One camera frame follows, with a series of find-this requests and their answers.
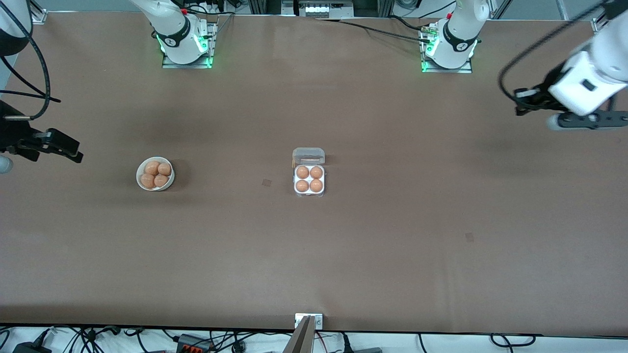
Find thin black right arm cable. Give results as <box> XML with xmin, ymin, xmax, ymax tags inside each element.
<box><xmin>0</xmin><ymin>55</ymin><xmax>62</xmax><ymax>103</ymax></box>

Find grey camera mount beam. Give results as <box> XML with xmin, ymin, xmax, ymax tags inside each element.
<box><xmin>283</xmin><ymin>315</ymin><xmax>315</xmax><ymax>353</ymax></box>

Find silver table edge bracket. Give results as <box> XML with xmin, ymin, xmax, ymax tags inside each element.
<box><xmin>295</xmin><ymin>313</ymin><xmax>324</xmax><ymax>330</ymax></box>

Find black looped floor cable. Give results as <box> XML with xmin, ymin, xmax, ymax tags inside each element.
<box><xmin>491</xmin><ymin>333</ymin><xmax>536</xmax><ymax>348</ymax></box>

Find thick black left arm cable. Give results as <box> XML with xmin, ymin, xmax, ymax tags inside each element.
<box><xmin>498</xmin><ymin>0</ymin><xmax>619</xmax><ymax>106</ymax></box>

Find short black table cable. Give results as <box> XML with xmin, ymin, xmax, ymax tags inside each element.
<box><xmin>388</xmin><ymin>15</ymin><xmax>435</xmax><ymax>33</ymax></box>

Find long black table cable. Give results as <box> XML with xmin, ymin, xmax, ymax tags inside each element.
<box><xmin>314</xmin><ymin>18</ymin><xmax>432</xmax><ymax>44</ymax></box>

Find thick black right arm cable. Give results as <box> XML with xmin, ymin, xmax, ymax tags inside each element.
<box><xmin>5</xmin><ymin>2</ymin><xmax>52</xmax><ymax>121</ymax></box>

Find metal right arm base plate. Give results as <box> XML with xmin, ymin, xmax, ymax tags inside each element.
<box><xmin>162</xmin><ymin>20</ymin><xmax>215</xmax><ymax>69</ymax></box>

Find black orange power adapter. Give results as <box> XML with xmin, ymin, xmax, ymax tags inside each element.
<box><xmin>177</xmin><ymin>334</ymin><xmax>215</xmax><ymax>353</ymax></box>

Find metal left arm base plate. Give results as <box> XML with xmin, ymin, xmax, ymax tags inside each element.
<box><xmin>420</xmin><ymin>22</ymin><xmax>473</xmax><ymax>74</ymax></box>

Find clear plastic egg box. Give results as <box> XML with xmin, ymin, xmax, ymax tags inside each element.
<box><xmin>292</xmin><ymin>148</ymin><xmax>326</xmax><ymax>198</ymax></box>

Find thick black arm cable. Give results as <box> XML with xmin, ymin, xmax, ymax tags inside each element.
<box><xmin>498</xmin><ymin>0</ymin><xmax>619</xmax><ymax>106</ymax></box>
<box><xmin>5</xmin><ymin>2</ymin><xmax>52</xmax><ymax>121</ymax></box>

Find white round bowl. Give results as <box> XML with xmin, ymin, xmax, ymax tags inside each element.
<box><xmin>136</xmin><ymin>156</ymin><xmax>175</xmax><ymax>192</ymax></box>

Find white power strip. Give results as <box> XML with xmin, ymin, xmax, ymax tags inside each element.
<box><xmin>298</xmin><ymin>1</ymin><xmax>355</xmax><ymax>18</ymax></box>

